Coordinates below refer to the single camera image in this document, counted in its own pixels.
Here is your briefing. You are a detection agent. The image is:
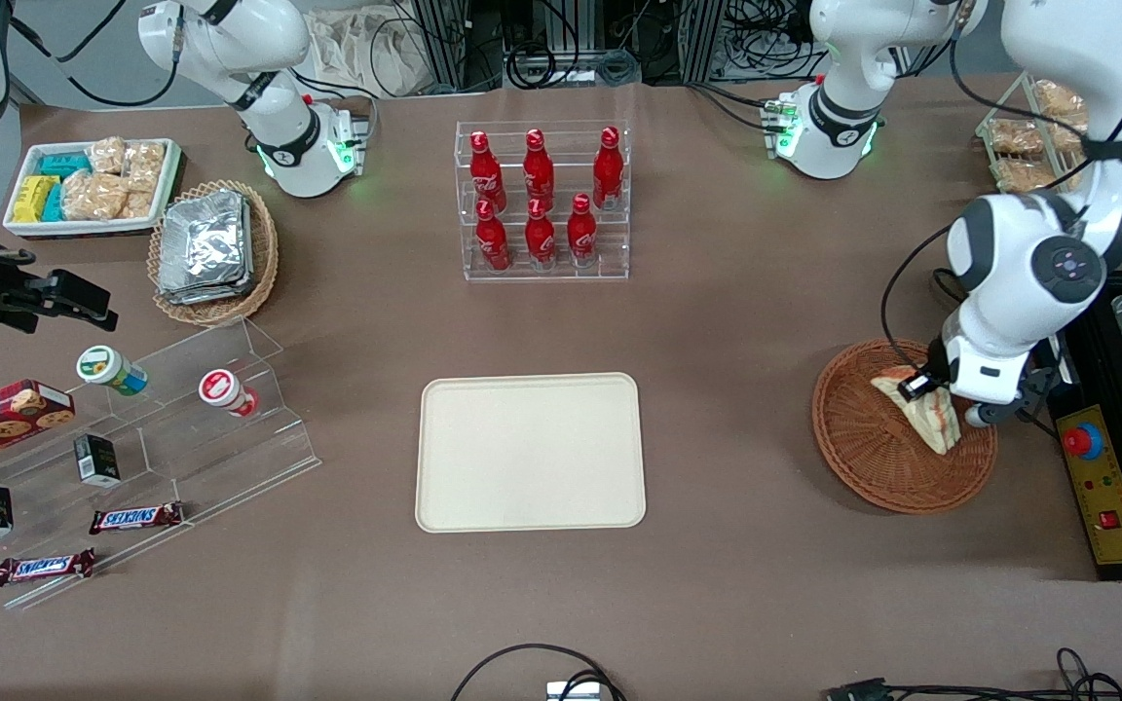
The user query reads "triangle sandwich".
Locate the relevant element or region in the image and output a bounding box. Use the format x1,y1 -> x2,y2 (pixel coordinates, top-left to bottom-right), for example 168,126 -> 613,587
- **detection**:
871,365 -> 963,457

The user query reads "white wire rack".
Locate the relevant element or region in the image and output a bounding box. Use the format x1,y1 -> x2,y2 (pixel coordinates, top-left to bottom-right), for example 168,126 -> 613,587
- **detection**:
975,73 -> 1122,230

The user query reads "black cable with connector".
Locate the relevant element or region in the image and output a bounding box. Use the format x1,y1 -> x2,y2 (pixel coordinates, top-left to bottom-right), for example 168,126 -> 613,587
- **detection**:
824,647 -> 1122,701

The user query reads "black looped cable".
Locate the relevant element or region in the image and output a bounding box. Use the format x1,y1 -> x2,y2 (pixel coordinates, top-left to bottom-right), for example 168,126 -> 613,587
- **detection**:
449,643 -> 627,701

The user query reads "clear acrylic bottle rack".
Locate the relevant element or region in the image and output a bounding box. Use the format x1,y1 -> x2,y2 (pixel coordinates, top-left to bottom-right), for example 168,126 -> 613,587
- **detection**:
454,120 -> 632,283

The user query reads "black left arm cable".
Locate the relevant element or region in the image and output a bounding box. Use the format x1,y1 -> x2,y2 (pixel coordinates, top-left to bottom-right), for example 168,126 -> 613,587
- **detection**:
879,0 -> 1122,369

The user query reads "red lid cup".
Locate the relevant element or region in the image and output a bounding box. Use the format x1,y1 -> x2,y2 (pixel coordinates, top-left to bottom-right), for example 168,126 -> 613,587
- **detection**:
199,368 -> 260,419

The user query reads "red cola bottle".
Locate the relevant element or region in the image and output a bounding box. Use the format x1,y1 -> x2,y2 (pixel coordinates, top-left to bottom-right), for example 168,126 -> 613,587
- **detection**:
470,131 -> 506,210
567,193 -> 598,267
524,129 -> 555,205
525,198 -> 556,270
593,127 -> 623,210
476,200 -> 511,272

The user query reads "black machine with yellow panel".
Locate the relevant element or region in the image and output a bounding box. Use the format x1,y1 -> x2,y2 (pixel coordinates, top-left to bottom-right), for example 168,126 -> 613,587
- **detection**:
1053,273 -> 1122,582

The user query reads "snickers bar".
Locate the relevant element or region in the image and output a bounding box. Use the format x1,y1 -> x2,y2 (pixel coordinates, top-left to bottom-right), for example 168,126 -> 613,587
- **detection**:
89,501 -> 184,535
0,548 -> 96,588

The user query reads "clear acrylic stepped display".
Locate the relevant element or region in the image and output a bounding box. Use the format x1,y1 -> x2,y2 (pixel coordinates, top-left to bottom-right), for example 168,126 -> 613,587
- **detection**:
0,316 -> 323,612

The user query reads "yellow snack pack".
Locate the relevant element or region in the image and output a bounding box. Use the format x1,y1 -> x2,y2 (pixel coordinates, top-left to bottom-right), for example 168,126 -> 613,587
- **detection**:
13,175 -> 60,225

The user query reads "oval brown wicker basket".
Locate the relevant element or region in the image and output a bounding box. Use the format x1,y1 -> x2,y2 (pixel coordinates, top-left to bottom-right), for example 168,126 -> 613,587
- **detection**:
147,179 -> 280,327

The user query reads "aluminium frame post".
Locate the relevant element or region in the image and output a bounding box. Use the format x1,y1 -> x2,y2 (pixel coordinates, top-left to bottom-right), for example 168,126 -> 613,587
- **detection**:
412,0 -> 504,91
678,0 -> 728,84

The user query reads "round brown wicker basket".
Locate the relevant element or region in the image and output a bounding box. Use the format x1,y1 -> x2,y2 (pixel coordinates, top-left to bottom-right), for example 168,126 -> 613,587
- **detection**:
811,338 -> 998,515

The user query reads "green lid cup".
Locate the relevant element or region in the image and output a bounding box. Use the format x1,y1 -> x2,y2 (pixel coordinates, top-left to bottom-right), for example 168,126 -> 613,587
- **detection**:
77,346 -> 148,396

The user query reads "silver foil container stack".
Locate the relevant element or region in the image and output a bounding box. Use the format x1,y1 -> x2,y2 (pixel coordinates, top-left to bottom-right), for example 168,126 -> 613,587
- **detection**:
157,190 -> 253,306

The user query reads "white snack crate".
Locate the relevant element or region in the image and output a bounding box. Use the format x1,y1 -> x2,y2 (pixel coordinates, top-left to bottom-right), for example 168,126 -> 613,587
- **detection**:
3,138 -> 182,240

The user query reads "cream rectangular tray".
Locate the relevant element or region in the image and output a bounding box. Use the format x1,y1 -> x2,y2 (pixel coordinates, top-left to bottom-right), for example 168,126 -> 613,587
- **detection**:
415,372 -> 648,535

